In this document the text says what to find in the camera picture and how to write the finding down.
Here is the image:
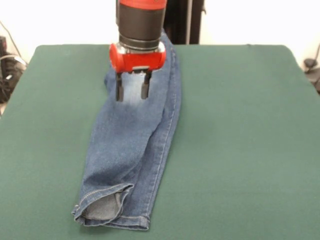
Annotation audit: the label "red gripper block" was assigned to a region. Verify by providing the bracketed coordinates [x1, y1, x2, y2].
[108, 41, 168, 103]

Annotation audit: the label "blue denim jeans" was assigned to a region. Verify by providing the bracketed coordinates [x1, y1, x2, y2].
[71, 27, 183, 231]

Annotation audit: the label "dark green table cloth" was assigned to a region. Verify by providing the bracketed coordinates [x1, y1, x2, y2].
[0, 44, 320, 240]

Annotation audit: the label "black floor device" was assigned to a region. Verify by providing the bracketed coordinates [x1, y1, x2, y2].
[303, 57, 320, 95]

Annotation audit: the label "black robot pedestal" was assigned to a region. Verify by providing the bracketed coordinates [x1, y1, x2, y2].
[163, 0, 208, 45]

